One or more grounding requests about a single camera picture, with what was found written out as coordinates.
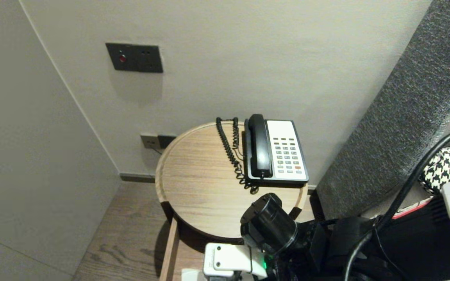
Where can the gold tissue box white tissue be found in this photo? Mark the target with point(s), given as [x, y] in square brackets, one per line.
[191, 275]

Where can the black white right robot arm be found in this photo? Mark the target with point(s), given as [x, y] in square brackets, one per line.
[268, 222]

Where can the black telephone handset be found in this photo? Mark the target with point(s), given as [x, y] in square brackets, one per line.
[259, 148]

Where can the round wooden side table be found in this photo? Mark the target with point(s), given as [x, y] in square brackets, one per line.
[209, 187]

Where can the white and black telephone base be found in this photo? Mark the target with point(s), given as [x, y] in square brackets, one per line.
[283, 156]

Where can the grey fabric headboard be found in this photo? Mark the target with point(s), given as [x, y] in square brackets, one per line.
[404, 117]

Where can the black wall socket plate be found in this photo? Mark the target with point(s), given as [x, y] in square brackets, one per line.
[166, 141]

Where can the grey wall socket plate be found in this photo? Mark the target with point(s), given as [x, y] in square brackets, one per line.
[149, 141]

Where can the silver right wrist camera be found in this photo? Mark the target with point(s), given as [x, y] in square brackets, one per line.
[225, 259]

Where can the dark wall switch panel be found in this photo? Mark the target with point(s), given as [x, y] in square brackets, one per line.
[135, 58]

